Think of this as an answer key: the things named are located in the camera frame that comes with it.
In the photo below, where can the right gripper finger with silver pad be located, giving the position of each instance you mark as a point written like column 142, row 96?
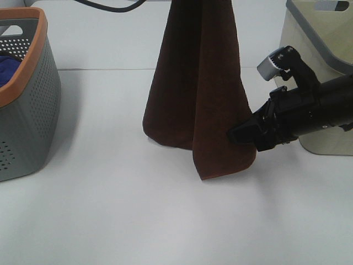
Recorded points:
column 287, row 63

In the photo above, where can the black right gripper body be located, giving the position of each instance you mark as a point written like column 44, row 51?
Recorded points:
column 285, row 116

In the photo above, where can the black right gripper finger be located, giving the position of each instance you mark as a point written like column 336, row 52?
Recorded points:
column 248, row 132

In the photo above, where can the brown towel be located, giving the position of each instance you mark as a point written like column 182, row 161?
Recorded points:
column 197, row 93

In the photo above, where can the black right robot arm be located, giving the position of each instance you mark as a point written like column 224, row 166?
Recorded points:
column 335, row 105

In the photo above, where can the blue towel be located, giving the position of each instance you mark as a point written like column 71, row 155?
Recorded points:
column 8, row 67

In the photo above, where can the beige basket with grey rim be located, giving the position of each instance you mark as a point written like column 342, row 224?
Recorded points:
column 321, row 31

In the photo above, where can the grey basket with orange rim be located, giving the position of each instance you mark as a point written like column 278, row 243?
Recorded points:
column 30, row 100

